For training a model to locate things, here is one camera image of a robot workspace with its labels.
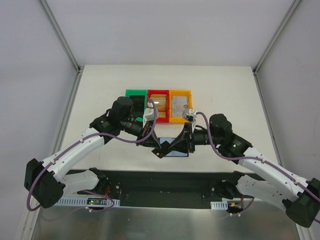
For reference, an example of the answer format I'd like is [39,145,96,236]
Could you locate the gold cards stack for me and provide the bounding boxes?
[150,94,167,112]

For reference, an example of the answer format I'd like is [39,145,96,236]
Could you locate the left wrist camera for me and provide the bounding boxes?
[142,98,159,127]

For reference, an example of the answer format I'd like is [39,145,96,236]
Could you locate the black VIP card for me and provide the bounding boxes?
[151,141,172,159]

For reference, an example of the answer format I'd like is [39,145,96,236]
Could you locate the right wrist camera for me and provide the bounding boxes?
[182,107,197,131]

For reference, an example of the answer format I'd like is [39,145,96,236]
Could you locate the green plastic bin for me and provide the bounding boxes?
[125,89,148,123]

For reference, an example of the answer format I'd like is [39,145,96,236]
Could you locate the white cable duct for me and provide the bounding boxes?
[55,196,120,208]
[210,200,229,211]

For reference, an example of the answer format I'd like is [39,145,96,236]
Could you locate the silver VIP cards stack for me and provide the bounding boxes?
[171,96,189,118]

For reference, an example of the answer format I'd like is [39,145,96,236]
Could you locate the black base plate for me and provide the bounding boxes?
[89,170,238,209]

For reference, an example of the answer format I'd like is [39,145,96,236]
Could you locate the aluminium frame post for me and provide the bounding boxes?
[252,0,303,75]
[37,0,85,73]

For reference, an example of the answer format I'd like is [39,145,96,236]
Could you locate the black wallets in green bin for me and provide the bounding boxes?
[129,95,145,118]

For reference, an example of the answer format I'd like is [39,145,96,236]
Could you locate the right aluminium frame post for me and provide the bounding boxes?
[252,0,303,75]

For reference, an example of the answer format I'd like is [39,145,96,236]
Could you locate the purple cable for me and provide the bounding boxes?
[26,98,158,213]
[196,111,320,223]

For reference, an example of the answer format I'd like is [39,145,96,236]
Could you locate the gold VIP card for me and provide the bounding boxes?
[157,111,167,119]

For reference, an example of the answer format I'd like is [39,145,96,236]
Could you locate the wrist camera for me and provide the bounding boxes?
[182,107,197,131]
[142,98,159,127]

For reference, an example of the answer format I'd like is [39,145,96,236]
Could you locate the left white cable duct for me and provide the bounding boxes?
[55,196,120,208]

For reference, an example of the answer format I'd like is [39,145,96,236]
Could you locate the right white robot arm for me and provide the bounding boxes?
[177,109,320,228]

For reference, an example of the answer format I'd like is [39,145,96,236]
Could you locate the left aluminium frame post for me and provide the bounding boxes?
[37,0,85,73]

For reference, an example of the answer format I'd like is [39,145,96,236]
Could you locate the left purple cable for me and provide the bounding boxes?
[26,98,158,213]

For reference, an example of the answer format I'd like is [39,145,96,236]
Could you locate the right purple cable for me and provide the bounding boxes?
[196,111,320,223]

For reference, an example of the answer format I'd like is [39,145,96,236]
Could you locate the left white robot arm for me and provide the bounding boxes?
[24,96,159,212]

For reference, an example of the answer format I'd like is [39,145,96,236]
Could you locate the yellow plastic bin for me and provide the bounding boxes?
[169,89,193,124]

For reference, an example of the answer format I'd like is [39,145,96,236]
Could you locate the black card holder wallet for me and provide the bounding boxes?
[159,137,189,158]

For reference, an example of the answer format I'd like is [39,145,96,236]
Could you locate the red plastic bin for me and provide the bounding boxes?
[147,89,170,124]

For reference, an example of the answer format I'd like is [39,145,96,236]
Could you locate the right white cable duct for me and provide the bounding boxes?
[210,200,229,211]

